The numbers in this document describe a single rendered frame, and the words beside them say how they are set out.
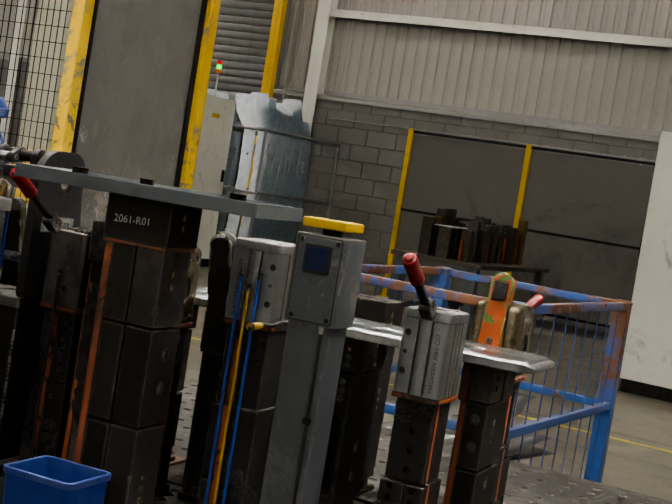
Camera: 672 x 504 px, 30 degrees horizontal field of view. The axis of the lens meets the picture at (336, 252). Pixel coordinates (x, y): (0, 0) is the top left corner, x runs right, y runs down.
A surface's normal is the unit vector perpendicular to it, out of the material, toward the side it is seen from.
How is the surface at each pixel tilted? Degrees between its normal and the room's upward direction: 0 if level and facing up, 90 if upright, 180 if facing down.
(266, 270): 90
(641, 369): 90
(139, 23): 90
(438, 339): 90
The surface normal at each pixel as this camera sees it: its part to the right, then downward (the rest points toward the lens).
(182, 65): 0.90, 0.17
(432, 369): -0.39, -0.01
